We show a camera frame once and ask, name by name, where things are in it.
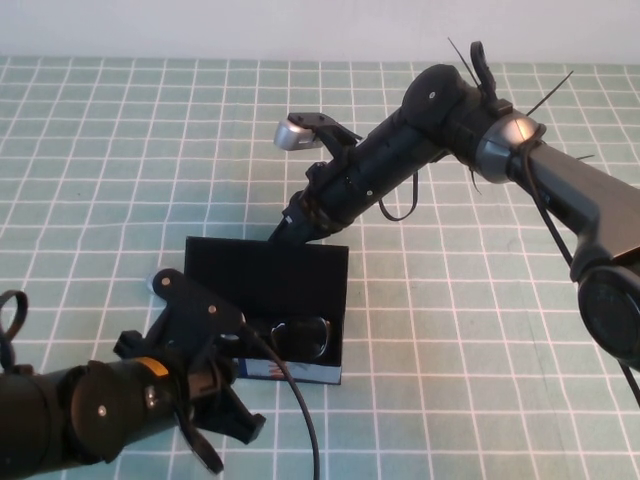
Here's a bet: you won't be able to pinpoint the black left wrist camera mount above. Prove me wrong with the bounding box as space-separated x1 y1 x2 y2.
145 267 247 351

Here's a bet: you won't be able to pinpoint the black cable loop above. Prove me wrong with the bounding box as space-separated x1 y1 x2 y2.
0 288 30 371

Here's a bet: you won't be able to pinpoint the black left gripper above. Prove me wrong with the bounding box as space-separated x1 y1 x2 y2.
113 329 267 446

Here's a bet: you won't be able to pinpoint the black frame glasses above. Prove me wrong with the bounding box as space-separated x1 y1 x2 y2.
244 314 335 362

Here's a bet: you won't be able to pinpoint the black zip tie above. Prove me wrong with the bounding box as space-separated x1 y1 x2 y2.
528 69 576 117
447 35 481 89

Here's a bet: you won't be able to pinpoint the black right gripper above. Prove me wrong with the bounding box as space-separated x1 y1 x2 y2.
268 162 351 247

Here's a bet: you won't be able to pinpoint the black left camera cable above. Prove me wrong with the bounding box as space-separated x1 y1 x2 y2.
238 325 320 480

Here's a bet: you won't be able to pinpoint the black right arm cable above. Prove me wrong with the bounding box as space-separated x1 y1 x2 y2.
378 119 640 401

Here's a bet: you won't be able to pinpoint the black glasses case blue print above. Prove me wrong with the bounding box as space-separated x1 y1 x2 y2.
183 236 350 387

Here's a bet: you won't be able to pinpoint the green white checked tablecloth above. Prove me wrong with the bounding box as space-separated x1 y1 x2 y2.
0 55 640 480

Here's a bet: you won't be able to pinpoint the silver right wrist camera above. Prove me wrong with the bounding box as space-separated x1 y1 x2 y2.
273 110 365 162

